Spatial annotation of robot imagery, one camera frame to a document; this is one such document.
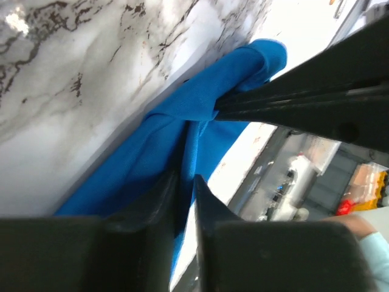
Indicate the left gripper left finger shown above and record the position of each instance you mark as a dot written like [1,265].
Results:
[131,250]

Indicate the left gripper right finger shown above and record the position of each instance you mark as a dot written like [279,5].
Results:
[238,255]

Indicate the person in light shirt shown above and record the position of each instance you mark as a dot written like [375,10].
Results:
[372,243]

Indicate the blue satin napkin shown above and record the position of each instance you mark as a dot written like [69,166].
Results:
[181,134]

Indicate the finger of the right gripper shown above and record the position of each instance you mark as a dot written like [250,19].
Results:
[357,118]
[362,57]

